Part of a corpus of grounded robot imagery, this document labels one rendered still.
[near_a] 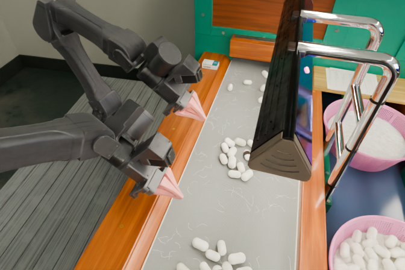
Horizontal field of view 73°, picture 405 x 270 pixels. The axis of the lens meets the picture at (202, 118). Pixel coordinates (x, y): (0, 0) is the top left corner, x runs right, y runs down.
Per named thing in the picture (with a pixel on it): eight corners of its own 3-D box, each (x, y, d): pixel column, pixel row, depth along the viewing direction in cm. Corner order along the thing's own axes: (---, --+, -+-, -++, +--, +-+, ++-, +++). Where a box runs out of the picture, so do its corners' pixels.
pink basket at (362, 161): (363, 194, 76) (377, 173, 69) (298, 132, 94) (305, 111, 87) (425, 161, 84) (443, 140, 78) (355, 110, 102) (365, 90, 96)
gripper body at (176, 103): (195, 82, 72) (174, 62, 70) (182, 106, 65) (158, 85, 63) (181, 94, 76) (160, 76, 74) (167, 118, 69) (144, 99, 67)
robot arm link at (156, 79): (176, 69, 67) (153, 49, 66) (165, 84, 64) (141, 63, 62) (162, 81, 73) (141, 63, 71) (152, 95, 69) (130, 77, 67)
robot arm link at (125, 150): (140, 142, 61) (114, 123, 59) (143, 145, 55) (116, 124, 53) (120, 167, 59) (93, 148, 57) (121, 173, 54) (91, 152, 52)
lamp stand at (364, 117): (254, 194, 76) (288, 46, 46) (263, 143, 90) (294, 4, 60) (327, 213, 72) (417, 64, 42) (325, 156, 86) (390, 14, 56)
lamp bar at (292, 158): (246, 170, 37) (253, 132, 32) (283, 5, 81) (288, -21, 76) (308, 184, 35) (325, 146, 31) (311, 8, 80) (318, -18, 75)
